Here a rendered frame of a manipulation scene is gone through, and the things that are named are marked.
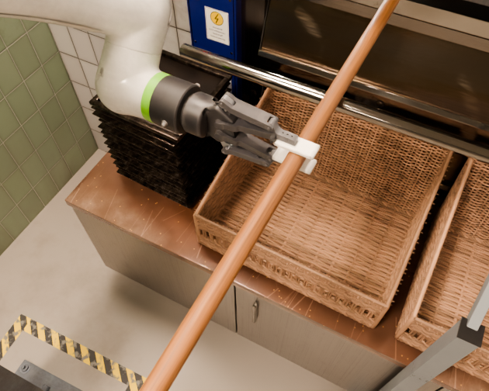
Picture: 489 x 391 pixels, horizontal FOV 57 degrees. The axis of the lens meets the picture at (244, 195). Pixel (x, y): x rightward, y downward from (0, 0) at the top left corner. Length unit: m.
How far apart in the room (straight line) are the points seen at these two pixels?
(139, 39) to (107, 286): 1.35
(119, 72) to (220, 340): 1.25
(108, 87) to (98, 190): 0.72
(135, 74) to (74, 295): 1.34
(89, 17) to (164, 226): 0.78
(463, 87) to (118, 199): 1.03
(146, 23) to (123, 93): 0.12
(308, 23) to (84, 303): 1.38
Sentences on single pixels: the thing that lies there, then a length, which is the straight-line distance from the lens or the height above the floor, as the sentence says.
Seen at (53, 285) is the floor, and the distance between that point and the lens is 2.08.
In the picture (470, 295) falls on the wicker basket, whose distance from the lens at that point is 1.41.
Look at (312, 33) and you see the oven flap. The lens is 1.29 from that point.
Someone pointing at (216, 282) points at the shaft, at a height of 1.20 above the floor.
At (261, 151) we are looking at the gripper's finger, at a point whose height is 1.17.
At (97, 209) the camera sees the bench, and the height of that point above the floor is 0.58.
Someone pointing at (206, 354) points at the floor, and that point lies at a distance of 1.83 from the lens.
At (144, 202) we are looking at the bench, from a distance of 1.46.
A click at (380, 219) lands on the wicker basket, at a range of 1.44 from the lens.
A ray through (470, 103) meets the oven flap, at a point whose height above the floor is 0.97.
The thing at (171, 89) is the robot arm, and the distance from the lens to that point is 0.80.
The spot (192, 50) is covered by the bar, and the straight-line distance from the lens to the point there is 0.97.
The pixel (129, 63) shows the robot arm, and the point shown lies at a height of 1.26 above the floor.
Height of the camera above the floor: 1.76
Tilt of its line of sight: 55 degrees down
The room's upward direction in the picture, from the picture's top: straight up
